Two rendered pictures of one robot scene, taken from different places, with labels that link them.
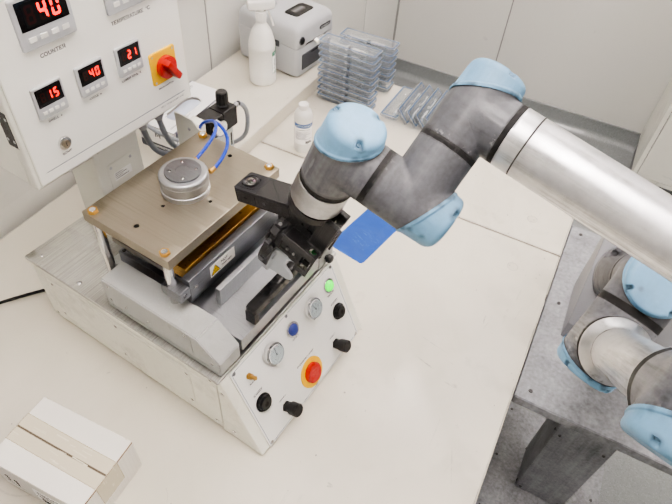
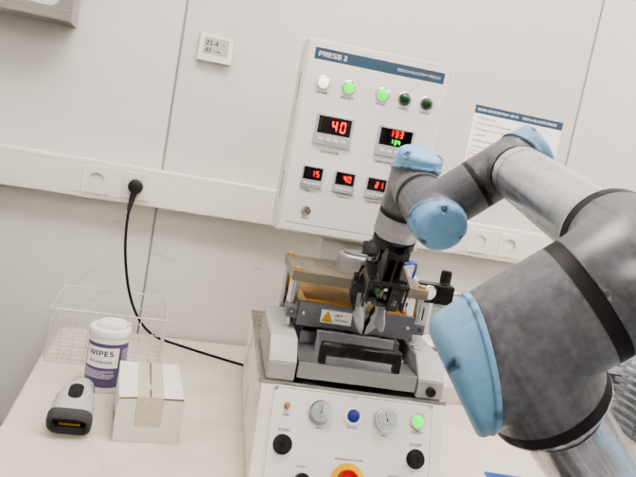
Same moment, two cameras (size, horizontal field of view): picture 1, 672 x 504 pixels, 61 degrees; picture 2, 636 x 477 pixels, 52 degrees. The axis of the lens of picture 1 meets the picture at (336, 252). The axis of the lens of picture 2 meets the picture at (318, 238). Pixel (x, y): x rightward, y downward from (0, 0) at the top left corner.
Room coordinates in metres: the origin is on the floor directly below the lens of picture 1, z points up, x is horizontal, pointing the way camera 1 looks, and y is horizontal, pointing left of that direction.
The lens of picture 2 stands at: (-0.18, -0.74, 1.34)
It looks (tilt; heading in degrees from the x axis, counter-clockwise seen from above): 8 degrees down; 52
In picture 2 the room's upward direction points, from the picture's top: 11 degrees clockwise
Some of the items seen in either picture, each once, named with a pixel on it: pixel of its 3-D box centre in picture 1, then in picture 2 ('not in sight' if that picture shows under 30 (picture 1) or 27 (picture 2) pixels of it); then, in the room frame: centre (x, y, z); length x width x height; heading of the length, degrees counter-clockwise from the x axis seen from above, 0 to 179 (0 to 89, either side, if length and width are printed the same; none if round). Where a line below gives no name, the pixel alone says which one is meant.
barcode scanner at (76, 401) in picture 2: not in sight; (76, 397); (0.24, 0.46, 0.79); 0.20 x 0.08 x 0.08; 66
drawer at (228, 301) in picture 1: (215, 258); (344, 343); (0.67, 0.21, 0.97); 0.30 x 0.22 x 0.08; 61
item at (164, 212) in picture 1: (182, 186); (358, 281); (0.73, 0.27, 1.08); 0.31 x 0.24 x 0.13; 151
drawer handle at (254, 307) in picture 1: (277, 286); (360, 357); (0.61, 0.09, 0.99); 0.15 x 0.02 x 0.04; 151
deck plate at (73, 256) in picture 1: (184, 255); (334, 350); (0.71, 0.28, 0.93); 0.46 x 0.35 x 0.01; 61
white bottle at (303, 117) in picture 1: (303, 126); not in sight; (1.31, 0.12, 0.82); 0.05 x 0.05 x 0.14
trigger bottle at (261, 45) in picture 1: (262, 41); not in sight; (1.58, 0.27, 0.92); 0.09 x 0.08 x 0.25; 111
